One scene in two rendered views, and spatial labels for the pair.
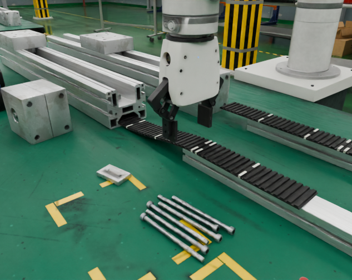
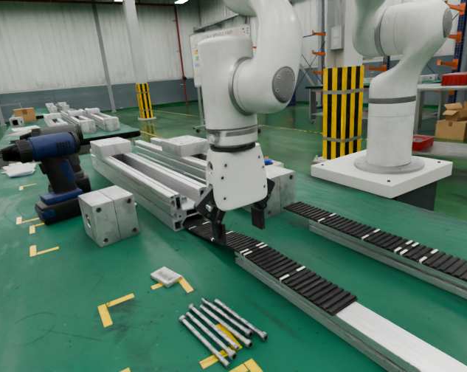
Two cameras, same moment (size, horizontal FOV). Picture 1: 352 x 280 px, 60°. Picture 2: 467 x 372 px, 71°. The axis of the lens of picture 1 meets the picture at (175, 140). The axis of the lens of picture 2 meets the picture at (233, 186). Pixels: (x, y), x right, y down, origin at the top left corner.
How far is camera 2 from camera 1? 0.11 m
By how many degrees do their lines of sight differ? 12
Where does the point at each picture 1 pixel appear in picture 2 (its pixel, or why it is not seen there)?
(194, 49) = (234, 158)
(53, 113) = (120, 217)
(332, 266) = not seen: outside the picture
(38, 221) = (88, 321)
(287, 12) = not seen: hidden behind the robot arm
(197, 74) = (240, 180)
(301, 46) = (376, 140)
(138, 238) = (173, 340)
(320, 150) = (379, 252)
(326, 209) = (361, 317)
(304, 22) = (376, 116)
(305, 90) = (381, 186)
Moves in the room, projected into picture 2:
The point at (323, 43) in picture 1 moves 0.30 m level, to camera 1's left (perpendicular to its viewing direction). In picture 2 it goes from (399, 136) to (288, 142)
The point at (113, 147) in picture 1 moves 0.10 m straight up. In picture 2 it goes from (173, 249) to (165, 203)
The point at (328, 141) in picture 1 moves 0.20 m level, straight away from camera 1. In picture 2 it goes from (386, 242) to (410, 203)
